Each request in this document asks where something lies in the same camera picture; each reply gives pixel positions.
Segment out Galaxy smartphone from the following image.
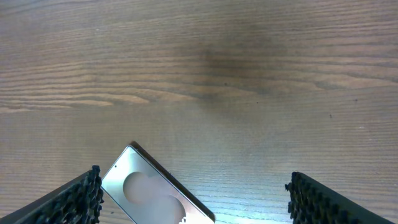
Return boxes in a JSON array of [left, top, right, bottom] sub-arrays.
[[101, 141, 215, 224]]

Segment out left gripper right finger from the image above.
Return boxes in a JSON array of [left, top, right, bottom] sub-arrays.
[[285, 172, 393, 224]]

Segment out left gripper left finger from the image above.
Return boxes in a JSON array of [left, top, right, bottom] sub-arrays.
[[1, 165, 104, 224]]

